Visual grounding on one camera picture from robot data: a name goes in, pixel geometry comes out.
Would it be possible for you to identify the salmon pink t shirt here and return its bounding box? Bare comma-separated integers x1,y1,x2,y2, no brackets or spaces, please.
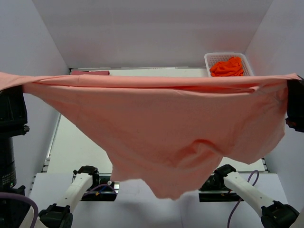
0,73,299,200

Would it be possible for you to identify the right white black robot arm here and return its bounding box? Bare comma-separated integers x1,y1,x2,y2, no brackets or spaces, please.
199,77,304,228

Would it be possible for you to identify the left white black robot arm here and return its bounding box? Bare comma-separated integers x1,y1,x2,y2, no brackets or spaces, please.
0,86,100,228

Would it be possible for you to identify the crumpled orange t shirt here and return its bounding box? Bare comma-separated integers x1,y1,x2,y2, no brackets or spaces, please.
209,57,244,77

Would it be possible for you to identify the folded dusty red t shirt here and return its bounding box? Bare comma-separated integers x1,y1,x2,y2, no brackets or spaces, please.
70,71,110,76

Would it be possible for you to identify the white perforated plastic basket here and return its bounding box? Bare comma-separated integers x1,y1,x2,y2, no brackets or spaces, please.
204,52,254,77

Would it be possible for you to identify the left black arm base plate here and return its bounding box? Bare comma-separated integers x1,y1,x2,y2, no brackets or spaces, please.
81,173,120,202

